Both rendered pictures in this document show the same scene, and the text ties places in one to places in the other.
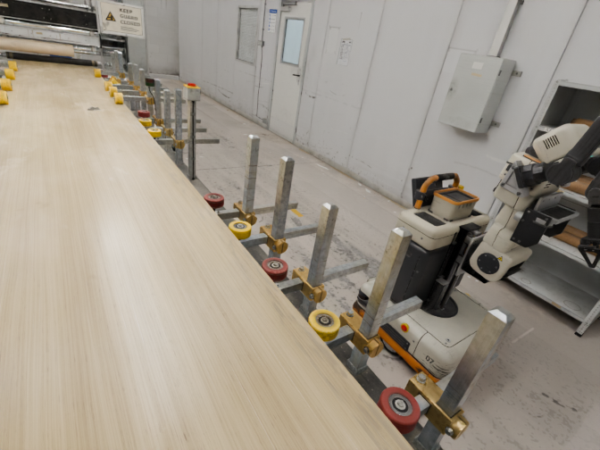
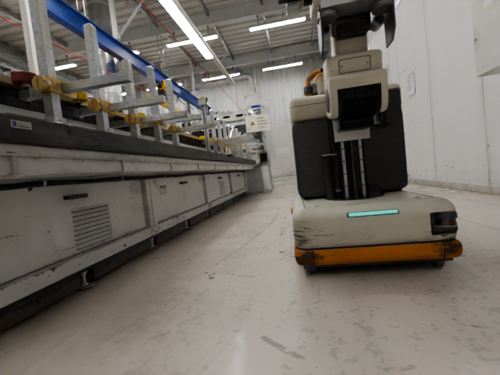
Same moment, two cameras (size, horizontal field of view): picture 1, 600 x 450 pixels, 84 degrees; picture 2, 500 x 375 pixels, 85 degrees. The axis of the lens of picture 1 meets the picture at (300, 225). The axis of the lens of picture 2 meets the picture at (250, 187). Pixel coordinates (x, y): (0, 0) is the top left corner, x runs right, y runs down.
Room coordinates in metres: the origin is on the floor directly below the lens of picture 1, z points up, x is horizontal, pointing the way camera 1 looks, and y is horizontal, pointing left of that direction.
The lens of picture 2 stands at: (0.31, -1.54, 0.46)
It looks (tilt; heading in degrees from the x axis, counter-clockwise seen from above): 3 degrees down; 48
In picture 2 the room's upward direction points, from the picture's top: 6 degrees counter-clockwise
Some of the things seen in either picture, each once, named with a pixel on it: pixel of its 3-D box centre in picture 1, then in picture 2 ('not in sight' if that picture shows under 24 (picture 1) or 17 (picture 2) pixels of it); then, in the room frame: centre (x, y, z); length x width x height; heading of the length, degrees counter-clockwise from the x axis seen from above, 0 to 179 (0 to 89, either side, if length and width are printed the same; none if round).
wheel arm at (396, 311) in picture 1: (371, 322); (119, 106); (0.75, -0.26, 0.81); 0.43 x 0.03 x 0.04; 128
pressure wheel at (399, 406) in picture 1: (393, 420); (27, 88); (0.44, -0.26, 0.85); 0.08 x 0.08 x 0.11
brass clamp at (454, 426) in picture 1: (436, 404); (55, 88); (0.50, -0.37, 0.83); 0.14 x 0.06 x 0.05; 38
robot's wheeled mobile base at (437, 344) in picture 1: (427, 315); (355, 219); (1.62, -0.87, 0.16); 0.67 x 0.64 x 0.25; 39
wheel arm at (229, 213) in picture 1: (255, 210); (184, 129); (1.34, 0.21, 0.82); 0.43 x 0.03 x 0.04; 128
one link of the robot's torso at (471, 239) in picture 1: (493, 258); (367, 108); (1.53, -1.02, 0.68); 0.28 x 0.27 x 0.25; 129
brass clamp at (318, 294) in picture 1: (309, 284); (136, 120); (0.90, -0.06, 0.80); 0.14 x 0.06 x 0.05; 38
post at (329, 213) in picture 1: (316, 270); (132, 106); (0.88, -0.08, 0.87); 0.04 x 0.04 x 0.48; 38
